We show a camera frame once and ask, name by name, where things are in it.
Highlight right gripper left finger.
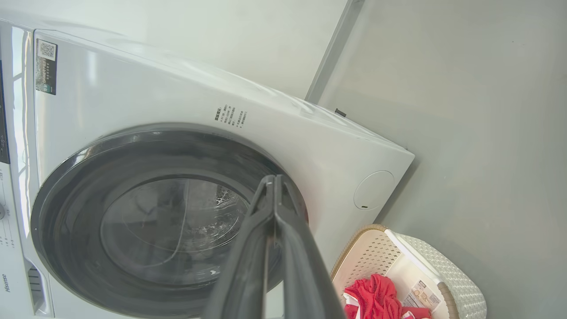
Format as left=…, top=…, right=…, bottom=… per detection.
left=202, top=174, right=276, bottom=319

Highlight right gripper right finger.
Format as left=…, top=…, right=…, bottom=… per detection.
left=275, top=174, right=346, bottom=319

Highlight cream perforated laundry basket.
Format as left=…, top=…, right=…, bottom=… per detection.
left=330, top=224, right=488, bottom=319

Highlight small printed packet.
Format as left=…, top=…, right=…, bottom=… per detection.
left=402, top=279, right=442, bottom=311

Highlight red and white garment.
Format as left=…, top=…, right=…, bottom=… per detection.
left=343, top=274, right=433, bottom=319

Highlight round white filter cover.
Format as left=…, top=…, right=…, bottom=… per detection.
left=353, top=170, right=395, bottom=211

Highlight black round washer door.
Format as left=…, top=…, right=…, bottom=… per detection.
left=30, top=123, right=309, bottom=319

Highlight white front-load washing machine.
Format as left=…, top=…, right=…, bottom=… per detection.
left=0, top=18, right=416, bottom=319

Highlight white partition panel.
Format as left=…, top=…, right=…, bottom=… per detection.
left=0, top=0, right=366, bottom=105

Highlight black QR code sticker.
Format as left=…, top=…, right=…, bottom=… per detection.
left=35, top=39, right=58, bottom=96

